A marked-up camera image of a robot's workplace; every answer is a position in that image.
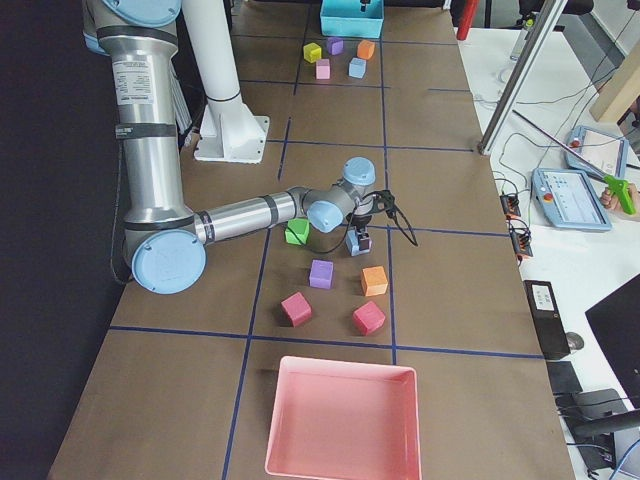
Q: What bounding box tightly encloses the far teach pendant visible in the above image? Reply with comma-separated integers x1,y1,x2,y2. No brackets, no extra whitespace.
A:
565,125,629,179

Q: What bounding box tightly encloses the right purple foam block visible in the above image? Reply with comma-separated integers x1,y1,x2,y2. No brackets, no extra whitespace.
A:
309,259,334,289

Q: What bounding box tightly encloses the aluminium frame post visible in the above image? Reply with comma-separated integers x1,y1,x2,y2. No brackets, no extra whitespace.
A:
477,0,567,156

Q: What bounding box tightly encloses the black camera cable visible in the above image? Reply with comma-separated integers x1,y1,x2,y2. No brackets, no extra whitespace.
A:
302,191,419,253

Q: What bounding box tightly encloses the left orange foam block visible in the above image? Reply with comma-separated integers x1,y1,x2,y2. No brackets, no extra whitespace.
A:
357,40,376,61

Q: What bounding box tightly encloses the pink plastic tray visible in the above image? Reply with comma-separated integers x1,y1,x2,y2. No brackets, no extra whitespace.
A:
265,356,422,479

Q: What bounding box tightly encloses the orange foam block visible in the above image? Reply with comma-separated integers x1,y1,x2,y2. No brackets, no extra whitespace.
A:
360,266,389,297
357,40,376,61

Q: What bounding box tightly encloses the dark red foam block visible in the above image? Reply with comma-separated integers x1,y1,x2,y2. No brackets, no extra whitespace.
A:
280,292,313,327

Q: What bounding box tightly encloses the purple foam block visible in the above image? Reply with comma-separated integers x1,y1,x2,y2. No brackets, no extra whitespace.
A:
309,259,334,289
326,37,344,56

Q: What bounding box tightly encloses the right orange foam block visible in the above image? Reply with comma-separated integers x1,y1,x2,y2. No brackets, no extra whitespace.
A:
360,266,389,297

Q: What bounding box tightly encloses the light blue block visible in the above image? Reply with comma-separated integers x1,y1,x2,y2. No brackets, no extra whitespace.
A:
345,231,371,257
348,57,367,79

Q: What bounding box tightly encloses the near teach pendant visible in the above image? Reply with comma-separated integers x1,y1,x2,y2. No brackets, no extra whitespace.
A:
531,168,612,232

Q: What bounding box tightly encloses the left purple foam block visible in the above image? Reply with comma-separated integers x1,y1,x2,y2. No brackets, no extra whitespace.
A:
326,37,344,56

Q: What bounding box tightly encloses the teach pendant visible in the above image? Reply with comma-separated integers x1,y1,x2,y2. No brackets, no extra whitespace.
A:
531,168,612,232
565,125,629,179

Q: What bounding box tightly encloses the green foam block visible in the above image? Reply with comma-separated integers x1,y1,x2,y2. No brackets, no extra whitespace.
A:
284,218,310,245

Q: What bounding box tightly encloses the green handled reacher stick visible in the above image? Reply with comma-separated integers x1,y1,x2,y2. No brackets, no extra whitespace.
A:
513,110,637,216

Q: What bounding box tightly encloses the yellow foam block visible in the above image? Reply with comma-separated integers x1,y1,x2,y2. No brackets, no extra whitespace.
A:
303,42,322,64

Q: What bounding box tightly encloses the red cylinder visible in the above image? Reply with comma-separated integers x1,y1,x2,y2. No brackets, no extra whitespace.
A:
456,0,479,41

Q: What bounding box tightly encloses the black power box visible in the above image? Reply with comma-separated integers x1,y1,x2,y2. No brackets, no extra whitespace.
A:
523,280,570,360

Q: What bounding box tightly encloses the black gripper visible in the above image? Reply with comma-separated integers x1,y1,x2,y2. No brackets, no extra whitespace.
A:
350,211,372,251

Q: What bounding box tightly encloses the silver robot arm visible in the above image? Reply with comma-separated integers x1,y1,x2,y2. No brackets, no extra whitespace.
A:
83,1,375,294

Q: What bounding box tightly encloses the pink foam block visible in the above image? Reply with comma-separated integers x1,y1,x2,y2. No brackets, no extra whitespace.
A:
315,59,331,80

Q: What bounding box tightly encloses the white pedestal column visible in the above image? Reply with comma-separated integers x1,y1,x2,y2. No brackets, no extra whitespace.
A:
182,0,270,164

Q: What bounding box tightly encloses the teal plastic bin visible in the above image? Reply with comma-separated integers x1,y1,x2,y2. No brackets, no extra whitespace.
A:
320,0,384,39

